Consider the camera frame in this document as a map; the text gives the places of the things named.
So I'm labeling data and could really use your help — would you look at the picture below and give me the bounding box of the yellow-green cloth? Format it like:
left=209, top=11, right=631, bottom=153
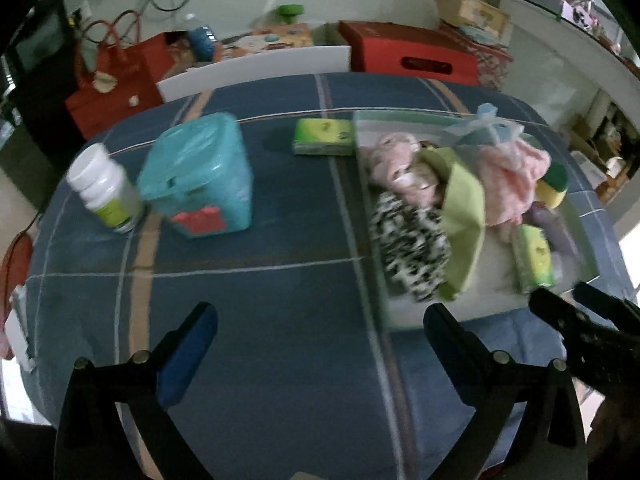
left=419, top=146, right=486, bottom=300

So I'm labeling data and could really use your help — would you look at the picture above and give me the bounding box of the beige wicker basket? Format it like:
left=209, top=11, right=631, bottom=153
left=436, top=0, right=510, bottom=38

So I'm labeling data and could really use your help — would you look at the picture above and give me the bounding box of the teal plastic container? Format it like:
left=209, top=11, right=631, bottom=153
left=137, top=113, right=254, bottom=238

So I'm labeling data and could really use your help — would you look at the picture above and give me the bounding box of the pink doll toy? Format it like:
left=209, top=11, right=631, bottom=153
left=359, top=132, right=442, bottom=208

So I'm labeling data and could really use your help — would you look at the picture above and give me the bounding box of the cardboard box on floor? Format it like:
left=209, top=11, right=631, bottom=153
left=570, top=151, right=608, bottom=190

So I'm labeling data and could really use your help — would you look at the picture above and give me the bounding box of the leopard print scrunchie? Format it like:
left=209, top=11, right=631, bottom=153
left=370, top=191, right=451, bottom=302

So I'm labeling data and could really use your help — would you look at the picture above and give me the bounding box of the purple wipes packet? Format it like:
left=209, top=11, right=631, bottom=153
left=523, top=202, right=584, bottom=262

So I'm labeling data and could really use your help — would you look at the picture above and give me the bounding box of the white storage box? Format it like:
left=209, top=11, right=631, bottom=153
left=156, top=46, right=352, bottom=102

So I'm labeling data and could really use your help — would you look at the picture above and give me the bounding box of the black coffee machine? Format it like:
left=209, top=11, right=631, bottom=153
left=1, top=0, right=85, bottom=211

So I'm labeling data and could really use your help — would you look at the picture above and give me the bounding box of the green tissue pack in tray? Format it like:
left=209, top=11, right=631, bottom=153
left=511, top=223, right=555, bottom=294

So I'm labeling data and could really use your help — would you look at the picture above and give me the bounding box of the yellow green sponge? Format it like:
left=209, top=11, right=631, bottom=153
left=536, top=162, right=568, bottom=209

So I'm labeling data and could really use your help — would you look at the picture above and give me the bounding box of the green tissue pack on cloth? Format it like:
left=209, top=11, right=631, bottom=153
left=292, top=118, right=355, bottom=156

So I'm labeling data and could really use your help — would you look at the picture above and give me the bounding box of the blue plaid tablecloth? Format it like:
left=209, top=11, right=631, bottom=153
left=23, top=73, right=634, bottom=479

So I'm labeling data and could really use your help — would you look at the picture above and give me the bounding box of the white pill bottle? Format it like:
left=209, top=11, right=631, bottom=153
left=65, top=143, right=144, bottom=233

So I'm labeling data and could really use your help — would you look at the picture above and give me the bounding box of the blue water bottle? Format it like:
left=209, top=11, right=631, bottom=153
left=183, top=13, right=218, bottom=63

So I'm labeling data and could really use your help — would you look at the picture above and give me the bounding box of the light green tray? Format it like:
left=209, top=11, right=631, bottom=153
left=354, top=108, right=600, bottom=330

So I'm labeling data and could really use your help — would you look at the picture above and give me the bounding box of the red felt handbag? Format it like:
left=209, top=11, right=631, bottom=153
left=65, top=9, right=176, bottom=140

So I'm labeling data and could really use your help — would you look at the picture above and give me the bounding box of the pink checkered towel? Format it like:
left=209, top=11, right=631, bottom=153
left=477, top=138, right=551, bottom=226

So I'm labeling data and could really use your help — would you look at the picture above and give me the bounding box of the red patterned box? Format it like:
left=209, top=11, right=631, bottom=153
left=438, top=22, right=513, bottom=91

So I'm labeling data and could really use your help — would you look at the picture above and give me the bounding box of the red cardboard box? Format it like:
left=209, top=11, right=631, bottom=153
left=337, top=21, right=480, bottom=87

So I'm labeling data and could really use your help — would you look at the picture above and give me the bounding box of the green dumbbell toy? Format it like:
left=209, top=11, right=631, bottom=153
left=277, top=4, right=305, bottom=25

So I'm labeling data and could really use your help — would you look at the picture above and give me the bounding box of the orange picture book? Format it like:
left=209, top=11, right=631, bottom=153
left=213, top=24, right=314, bottom=63

